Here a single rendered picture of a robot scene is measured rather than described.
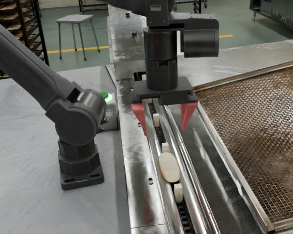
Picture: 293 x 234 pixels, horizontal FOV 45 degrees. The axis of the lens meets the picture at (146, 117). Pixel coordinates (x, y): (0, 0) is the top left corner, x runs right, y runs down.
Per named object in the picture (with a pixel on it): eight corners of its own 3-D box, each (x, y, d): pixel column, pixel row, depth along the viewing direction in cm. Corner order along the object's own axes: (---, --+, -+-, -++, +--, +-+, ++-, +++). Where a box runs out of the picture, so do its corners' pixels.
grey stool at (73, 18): (100, 51, 443) (96, 14, 422) (85, 61, 413) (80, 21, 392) (75, 50, 456) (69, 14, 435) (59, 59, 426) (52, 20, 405)
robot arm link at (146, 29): (144, 19, 63) (140, 26, 58) (184, 17, 62) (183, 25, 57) (147, 56, 66) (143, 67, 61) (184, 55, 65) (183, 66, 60)
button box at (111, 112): (92, 129, 99) (87, 93, 94) (121, 126, 100) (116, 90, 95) (91, 145, 92) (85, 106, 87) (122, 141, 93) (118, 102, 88)
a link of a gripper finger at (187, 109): (198, 137, 67) (198, 92, 63) (160, 141, 67) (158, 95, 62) (190, 120, 73) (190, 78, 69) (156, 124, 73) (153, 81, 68)
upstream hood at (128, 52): (108, 11, 223) (107, -3, 219) (136, 9, 224) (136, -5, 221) (116, 84, 112) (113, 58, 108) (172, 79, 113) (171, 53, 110)
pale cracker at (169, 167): (156, 155, 74) (155, 150, 74) (173, 152, 75) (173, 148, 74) (163, 184, 66) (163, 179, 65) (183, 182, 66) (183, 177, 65)
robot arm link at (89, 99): (69, 135, 77) (61, 149, 72) (61, 92, 72) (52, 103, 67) (111, 135, 75) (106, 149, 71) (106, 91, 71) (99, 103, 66)
